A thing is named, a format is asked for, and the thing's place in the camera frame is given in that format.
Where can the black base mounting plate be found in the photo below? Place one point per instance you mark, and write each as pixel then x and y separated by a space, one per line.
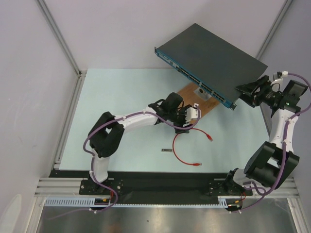
pixel 159 188

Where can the white slotted cable duct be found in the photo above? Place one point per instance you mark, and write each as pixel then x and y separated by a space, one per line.
pixel 77 202

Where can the metal stand bracket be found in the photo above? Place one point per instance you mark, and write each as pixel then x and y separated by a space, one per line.
pixel 202 94

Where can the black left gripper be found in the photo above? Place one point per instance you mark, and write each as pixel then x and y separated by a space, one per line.
pixel 182 110

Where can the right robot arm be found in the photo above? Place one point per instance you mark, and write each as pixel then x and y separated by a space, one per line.
pixel 275 160

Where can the wooden base board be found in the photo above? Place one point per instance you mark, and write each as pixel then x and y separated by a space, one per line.
pixel 189 97

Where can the aluminium frame rail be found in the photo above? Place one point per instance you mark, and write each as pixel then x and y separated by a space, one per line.
pixel 58 187

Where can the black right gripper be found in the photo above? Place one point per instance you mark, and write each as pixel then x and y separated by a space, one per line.
pixel 254 91

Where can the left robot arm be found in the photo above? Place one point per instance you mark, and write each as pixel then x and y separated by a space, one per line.
pixel 104 138

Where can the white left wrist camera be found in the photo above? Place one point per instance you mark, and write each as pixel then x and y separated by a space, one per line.
pixel 192 113

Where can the blue network switch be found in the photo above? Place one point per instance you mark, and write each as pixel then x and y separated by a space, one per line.
pixel 212 63

